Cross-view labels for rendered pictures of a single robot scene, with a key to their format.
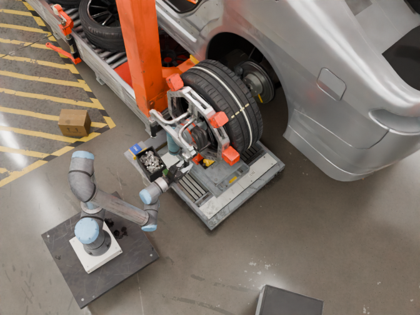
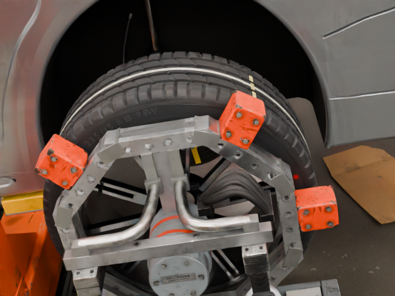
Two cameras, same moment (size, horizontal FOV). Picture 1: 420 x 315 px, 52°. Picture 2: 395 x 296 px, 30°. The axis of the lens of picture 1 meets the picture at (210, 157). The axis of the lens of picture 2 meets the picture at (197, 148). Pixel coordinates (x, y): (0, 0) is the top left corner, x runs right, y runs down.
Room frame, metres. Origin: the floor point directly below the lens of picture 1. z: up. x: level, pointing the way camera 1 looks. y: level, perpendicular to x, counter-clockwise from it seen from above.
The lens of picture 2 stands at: (0.41, 0.91, 1.86)
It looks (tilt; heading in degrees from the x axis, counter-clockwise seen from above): 30 degrees down; 321
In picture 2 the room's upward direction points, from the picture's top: 12 degrees counter-clockwise
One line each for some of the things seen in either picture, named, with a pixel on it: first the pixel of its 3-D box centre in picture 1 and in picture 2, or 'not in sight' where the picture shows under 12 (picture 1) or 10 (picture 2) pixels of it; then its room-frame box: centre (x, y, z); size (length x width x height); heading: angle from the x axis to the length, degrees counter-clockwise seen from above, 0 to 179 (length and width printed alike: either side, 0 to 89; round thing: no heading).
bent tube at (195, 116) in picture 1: (192, 129); (210, 188); (1.38, 0.11, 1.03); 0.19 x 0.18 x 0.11; 135
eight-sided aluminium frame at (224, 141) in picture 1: (197, 124); (180, 229); (1.54, 0.10, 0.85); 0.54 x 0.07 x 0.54; 45
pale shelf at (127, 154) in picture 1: (150, 167); not in sight; (1.42, 0.43, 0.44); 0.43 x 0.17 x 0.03; 45
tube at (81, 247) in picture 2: (172, 109); (115, 202); (1.52, 0.25, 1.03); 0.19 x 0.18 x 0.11; 135
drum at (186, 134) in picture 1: (189, 130); (180, 249); (1.49, 0.15, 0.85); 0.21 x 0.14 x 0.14; 135
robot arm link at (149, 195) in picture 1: (150, 193); not in sight; (1.05, 0.35, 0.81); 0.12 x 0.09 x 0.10; 135
